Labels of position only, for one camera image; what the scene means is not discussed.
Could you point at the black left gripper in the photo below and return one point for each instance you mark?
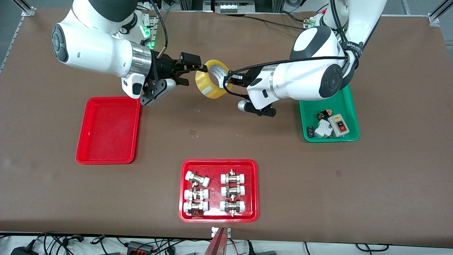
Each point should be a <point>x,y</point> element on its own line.
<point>253,75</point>

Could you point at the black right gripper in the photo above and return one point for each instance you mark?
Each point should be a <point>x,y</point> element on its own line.
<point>162,67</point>

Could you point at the yellowish clear packing tape roll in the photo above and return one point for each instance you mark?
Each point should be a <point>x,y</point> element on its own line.
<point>212,92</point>

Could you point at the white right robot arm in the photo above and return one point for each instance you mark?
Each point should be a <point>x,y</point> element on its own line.
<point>95,49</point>

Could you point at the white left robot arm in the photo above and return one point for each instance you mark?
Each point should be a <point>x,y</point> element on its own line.
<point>308,81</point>

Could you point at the brown tape patch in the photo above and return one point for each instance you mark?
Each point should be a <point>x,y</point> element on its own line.
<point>193,132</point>

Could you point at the red plastic tray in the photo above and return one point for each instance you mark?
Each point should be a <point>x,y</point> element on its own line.
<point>215,187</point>
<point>106,141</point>

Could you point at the green plastic tray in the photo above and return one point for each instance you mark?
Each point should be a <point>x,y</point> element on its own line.
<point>348,106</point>

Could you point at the grey power strip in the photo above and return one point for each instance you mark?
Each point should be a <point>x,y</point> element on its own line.
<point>231,7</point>

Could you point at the dark cylindrical capacitor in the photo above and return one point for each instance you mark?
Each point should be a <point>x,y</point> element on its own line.
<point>310,131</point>

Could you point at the small black orange coil component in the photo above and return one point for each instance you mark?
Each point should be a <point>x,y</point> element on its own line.
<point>324,114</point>

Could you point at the metal pipe fitting white caps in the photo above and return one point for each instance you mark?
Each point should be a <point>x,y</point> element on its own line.
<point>232,191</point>
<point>195,207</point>
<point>232,178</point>
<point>232,206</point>
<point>196,194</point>
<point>197,179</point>

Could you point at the white circuit breaker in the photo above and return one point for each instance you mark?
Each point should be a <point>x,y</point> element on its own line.
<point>322,129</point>

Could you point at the black orange power brick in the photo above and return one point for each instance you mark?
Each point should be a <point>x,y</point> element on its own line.
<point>139,247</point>

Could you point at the black power adapter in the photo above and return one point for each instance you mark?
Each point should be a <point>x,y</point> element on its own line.
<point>21,251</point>

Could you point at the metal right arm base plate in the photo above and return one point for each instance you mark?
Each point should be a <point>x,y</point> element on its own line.
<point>153,35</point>

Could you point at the grey on-off switch box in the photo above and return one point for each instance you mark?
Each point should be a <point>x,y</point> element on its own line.
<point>338,126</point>

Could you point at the red metal camera pole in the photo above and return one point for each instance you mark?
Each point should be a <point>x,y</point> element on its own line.
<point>216,246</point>

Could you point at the aluminium frame rail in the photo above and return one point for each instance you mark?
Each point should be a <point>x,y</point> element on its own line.
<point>28,10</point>
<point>434,17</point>

